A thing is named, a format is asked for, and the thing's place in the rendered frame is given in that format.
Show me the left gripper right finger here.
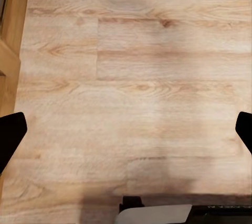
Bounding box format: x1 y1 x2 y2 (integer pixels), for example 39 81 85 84
235 111 252 154

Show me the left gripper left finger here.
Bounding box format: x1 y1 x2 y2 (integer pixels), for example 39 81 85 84
0 112 27 175

